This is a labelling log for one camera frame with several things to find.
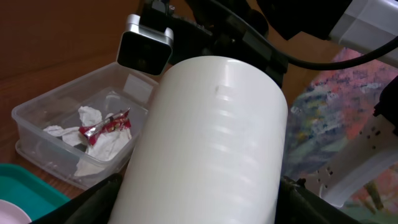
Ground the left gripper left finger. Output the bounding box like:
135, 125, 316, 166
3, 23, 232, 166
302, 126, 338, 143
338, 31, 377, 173
32, 174, 123, 224

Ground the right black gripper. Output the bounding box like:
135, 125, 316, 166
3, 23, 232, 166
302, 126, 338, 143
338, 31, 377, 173
140, 0, 288, 86

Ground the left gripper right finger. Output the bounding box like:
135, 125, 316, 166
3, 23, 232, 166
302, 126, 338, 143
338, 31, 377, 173
275, 177, 359, 224

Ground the white tissue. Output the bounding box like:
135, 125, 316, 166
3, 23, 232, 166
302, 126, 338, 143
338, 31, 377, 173
44, 106, 132, 162

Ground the red snack wrapper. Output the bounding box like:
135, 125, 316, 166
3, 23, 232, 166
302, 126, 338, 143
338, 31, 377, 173
78, 108, 131, 146

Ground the white cup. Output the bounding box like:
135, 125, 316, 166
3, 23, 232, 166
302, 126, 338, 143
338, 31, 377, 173
109, 56, 288, 224

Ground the clear plastic waste bin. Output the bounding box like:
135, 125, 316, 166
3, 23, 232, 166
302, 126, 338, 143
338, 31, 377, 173
12, 62, 159, 189

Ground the teal serving tray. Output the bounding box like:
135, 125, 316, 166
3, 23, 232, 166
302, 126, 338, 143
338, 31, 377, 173
1, 164, 70, 221

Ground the large white plate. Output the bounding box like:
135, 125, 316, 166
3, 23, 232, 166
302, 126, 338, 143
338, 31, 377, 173
0, 200, 32, 224

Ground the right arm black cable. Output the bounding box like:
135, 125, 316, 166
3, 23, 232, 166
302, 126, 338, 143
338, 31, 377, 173
205, 0, 398, 71

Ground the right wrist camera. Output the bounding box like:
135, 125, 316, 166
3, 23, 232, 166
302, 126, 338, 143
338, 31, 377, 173
116, 14, 174, 75

